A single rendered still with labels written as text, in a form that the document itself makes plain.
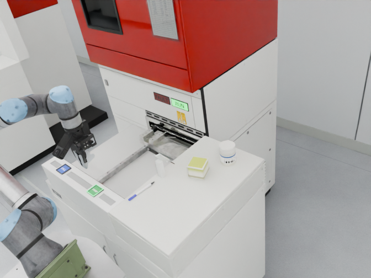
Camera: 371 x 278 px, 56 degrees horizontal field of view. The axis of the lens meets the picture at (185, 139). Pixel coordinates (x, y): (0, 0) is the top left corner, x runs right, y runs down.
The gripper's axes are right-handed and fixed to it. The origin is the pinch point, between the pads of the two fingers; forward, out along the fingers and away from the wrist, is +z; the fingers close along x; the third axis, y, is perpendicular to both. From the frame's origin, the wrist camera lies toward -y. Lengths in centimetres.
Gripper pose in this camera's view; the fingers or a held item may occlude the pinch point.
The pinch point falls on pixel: (83, 166)
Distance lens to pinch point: 151.6
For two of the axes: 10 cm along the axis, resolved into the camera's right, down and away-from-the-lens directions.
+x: -7.4, -3.1, 6.0
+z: 1.3, 8.0, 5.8
